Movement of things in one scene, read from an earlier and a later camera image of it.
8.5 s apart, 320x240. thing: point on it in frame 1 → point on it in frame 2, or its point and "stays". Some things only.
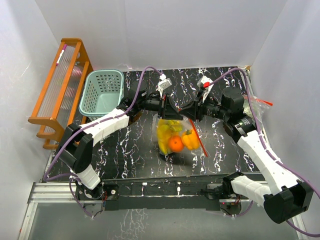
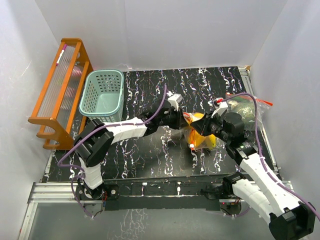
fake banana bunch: [165, 128] → [209, 141]
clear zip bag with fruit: [173, 136] → [196, 141]
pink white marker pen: [61, 54] stays
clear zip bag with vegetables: [258, 106] stays
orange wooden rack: [58, 104] stays
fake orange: [175, 143] → [192, 135]
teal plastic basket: [103, 91] stays
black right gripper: [194, 110] → [202, 125]
